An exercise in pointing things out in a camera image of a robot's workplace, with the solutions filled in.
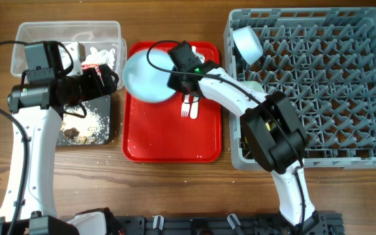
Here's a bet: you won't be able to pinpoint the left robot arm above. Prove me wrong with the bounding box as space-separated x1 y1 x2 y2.
0 41 121 234

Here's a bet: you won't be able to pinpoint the light blue plate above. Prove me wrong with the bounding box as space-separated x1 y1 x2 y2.
122 49 176 103

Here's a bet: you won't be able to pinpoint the white plastic fork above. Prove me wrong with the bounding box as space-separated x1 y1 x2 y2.
181 95 191 118

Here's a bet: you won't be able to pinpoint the grey dishwasher rack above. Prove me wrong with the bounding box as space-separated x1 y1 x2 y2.
223 7 376 168

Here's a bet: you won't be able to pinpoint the black food waste tray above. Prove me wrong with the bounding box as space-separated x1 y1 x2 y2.
57 95 112 146

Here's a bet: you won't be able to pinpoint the red strawberry cake wrapper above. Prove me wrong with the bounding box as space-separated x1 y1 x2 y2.
81 64 104 86

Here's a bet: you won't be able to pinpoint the light blue bowl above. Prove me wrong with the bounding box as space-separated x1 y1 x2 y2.
233 26 263 65

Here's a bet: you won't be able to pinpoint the mint green bowl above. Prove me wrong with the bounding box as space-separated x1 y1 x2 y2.
242 81 264 93

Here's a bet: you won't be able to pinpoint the white plastic spoon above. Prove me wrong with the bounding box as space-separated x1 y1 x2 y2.
189 97 199 119

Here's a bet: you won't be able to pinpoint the white tissue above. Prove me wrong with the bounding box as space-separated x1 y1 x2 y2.
82 47 116 69

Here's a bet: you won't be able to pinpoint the rice and food scraps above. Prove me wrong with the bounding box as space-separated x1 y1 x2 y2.
57 109 110 146

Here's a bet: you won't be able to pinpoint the clear plastic waste bin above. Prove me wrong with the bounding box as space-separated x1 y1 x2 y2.
16 21 127 76

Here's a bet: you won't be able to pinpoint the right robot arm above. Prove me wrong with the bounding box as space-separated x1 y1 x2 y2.
165 41 318 234

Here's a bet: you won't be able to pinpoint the red plastic tray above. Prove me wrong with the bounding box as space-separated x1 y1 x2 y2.
121 40 223 164

